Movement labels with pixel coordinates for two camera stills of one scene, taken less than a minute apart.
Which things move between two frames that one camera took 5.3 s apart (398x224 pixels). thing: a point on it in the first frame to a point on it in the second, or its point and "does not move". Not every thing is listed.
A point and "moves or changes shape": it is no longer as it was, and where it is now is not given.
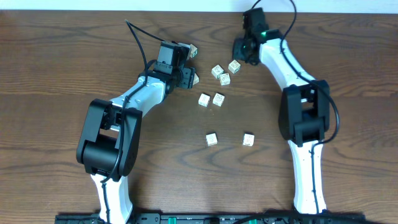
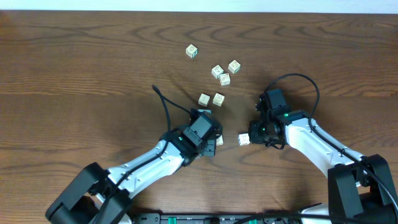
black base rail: (216, 218) does not move
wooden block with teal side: (193, 50) does not move
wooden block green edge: (234, 66) does not move
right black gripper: (236, 52) to (254, 137)
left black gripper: (188, 75) to (210, 147)
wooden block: (225, 79) does not move
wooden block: (217, 71) does not move
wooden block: (204, 99) does not move
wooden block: (218, 99) does not move
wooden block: (248, 139) moves or changes shape
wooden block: (211, 139) moves or changes shape
